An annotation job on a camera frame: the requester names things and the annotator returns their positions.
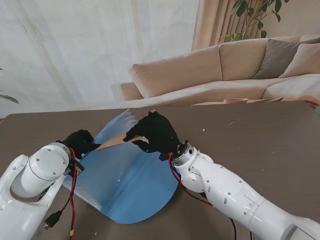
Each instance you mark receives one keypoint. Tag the dark green plant leaf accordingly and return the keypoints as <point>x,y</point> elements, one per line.
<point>10,98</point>

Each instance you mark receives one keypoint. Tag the beige pleated curtain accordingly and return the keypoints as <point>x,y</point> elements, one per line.
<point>212,22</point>

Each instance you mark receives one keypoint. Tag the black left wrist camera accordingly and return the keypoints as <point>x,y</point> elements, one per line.
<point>75,170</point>

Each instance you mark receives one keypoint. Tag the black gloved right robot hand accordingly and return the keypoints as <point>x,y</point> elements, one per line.
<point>157,132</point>

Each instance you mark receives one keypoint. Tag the white sheer curtain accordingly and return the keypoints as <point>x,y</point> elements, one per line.
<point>75,50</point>

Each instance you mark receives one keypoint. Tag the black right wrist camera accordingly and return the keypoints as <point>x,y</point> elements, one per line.
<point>163,156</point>

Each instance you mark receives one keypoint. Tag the light wooden side table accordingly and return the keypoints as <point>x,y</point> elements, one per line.
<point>260,100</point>

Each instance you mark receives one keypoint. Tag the beige sofa cushion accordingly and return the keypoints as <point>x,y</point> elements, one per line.
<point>305,60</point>

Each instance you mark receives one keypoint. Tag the brown kraft paper envelope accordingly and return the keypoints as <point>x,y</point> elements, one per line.
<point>112,143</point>

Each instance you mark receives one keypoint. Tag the grey-brown sofa cushion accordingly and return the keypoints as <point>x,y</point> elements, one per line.
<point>277,57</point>

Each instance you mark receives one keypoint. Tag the small pale elongated scrap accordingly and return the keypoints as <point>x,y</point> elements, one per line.
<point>231,123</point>

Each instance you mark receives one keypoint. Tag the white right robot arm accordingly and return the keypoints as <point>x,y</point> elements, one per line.
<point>225,187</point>

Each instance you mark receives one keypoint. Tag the beige fabric sofa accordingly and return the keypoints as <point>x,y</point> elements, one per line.
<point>175,75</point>

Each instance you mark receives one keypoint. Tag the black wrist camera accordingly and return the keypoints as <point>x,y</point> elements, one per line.
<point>75,170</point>
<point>163,156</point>

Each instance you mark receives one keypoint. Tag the green leafy houseplant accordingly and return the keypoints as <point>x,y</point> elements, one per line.
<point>241,6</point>

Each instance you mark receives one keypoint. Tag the blue plastic file folder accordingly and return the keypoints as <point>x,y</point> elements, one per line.
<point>135,180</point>

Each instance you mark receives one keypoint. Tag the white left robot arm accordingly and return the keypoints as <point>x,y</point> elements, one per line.
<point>45,165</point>

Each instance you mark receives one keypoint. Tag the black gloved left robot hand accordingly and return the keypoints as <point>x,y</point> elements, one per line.
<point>80,141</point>

